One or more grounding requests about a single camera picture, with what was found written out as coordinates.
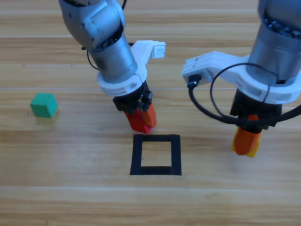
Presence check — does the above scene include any black tape square outline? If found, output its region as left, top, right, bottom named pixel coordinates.
left=129, top=134, right=182, bottom=176

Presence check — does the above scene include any green cube block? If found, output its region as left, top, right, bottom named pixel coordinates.
left=30, top=93, right=58, bottom=119

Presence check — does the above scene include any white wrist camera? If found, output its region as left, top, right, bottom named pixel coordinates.
left=150, top=45, right=166, bottom=59

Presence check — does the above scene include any thin black cable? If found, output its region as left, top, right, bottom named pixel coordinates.
left=210, top=61, right=278, bottom=117
left=81, top=46, right=99, bottom=71

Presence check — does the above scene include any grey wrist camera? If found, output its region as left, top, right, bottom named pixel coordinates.
left=181, top=67, right=214, bottom=86

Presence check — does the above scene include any yellow cube block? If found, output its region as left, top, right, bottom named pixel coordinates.
left=231, top=131, right=262, bottom=158

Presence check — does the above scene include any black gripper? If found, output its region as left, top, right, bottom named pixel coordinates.
left=112, top=80, right=158, bottom=129
left=230, top=89, right=283, bottom=156

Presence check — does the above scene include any red cube block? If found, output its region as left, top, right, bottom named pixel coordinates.
left=125, top=110, right=152, bottom=134

